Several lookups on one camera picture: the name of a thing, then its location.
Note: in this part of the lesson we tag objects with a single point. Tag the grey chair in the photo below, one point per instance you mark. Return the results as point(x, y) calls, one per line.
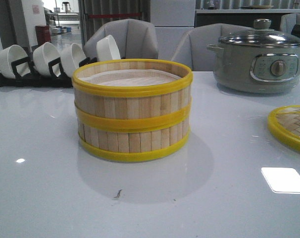
point(290, 23)
point(192, 47)
point(135, 39)

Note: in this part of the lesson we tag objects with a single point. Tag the grey chair left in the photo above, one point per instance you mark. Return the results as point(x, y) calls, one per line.
point(135, 39)

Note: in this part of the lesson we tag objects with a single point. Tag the white bowl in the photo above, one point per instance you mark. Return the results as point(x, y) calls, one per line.
point(7, 56)
point(71, 56)
point(42, 56)
point(107, 49)

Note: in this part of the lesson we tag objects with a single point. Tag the bamboo steamer tray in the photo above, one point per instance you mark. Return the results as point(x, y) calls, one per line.
point(134, 147)
point(133, 109)

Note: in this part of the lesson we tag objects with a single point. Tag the white bowl far left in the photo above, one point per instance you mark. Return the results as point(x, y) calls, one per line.
point(7, 56)

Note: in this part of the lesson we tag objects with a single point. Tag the glass pot lid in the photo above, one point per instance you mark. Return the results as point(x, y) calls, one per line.
point(261, 35)

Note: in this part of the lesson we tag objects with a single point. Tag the dark counter shelf background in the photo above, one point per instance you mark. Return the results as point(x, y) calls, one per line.
point(243, 17)

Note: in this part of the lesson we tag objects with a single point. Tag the grey chair far right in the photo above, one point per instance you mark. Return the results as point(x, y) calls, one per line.
point(290, 23)

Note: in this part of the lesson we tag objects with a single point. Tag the red bin background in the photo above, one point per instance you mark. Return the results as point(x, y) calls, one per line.
point(42, 34)

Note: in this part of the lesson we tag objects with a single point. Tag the grey chair centre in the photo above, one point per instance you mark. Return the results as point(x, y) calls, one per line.
point(192, 47)

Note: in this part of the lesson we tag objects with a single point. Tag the black dish rack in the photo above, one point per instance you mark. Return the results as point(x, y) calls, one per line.
point(56, 79)

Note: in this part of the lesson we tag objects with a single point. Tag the white cabinet background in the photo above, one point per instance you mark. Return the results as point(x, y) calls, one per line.
point(171, 18)

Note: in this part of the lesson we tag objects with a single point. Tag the white bowl right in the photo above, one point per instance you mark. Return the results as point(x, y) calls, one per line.
point(107, 49)

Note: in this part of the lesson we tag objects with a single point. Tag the grey electric cooking pot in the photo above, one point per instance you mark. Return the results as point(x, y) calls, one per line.
point(264, 70)

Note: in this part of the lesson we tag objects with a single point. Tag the woven bamboo steamer lid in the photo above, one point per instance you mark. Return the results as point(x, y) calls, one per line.
point(284, 124)

